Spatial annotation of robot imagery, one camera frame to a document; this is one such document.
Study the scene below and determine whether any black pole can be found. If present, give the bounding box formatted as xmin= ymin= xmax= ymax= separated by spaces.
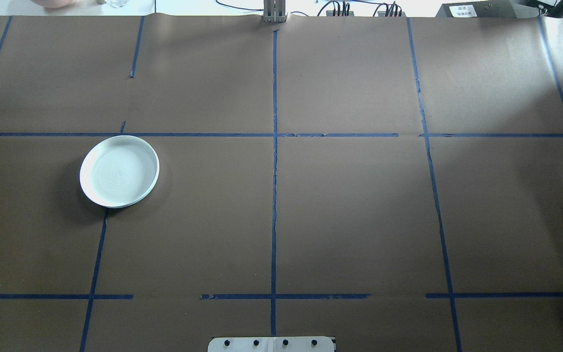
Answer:
xmin=538 ymin=0 xmax=563 ymax=18

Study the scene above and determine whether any light blue round plate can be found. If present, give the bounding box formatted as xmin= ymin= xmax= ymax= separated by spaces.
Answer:
xmin=88 ymin=139 xmax=160 ymax=209

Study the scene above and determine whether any black box white label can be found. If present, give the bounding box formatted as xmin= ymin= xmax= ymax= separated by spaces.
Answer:
xmin=435 ymin=1 xmax=542 ymax=19

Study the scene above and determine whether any white metal stand column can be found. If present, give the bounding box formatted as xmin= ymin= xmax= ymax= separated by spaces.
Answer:
xmin=208 ymin=336 xmax=336 ymax=352

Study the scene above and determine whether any white round plate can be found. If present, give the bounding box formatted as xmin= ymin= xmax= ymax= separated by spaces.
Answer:
xmin=80 ymin=135 xmax=159 ymax=208

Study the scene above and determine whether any aluminium profile post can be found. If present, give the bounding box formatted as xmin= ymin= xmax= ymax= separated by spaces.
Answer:
xmin=262 ymin=0 xmax=288 ymax=24

